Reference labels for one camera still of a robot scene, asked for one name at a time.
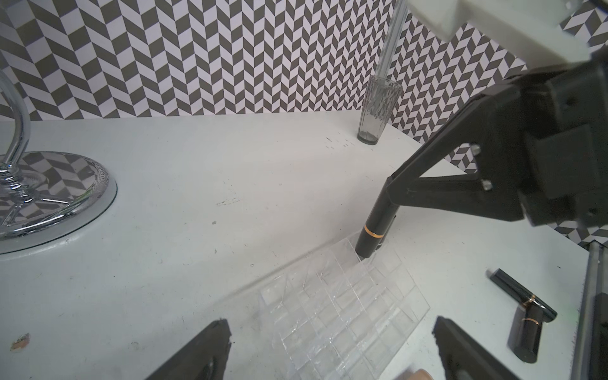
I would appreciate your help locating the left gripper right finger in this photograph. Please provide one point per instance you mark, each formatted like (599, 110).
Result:
(464, 358)

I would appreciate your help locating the grey transparent tumbler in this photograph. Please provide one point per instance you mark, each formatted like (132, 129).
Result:
(381, 98)

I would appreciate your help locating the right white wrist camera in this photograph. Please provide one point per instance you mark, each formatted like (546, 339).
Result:
(528, 29)

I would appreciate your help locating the clear acrylic lipstick organizer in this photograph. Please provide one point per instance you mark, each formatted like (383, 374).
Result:
(331, 315)

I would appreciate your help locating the black lipstick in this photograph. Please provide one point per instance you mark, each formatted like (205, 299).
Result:
(521, 294)
(525, 336)
(378, 223)

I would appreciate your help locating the aluminium front rail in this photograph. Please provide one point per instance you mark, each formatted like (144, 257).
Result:
(590, 355)

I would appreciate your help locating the chrome wire stand green leaves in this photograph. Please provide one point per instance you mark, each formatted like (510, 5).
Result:
(46, 195)

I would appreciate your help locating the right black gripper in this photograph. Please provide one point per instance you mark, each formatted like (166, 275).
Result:
(542, 151)

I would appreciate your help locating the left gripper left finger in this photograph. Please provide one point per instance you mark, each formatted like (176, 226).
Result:
(204, 357)

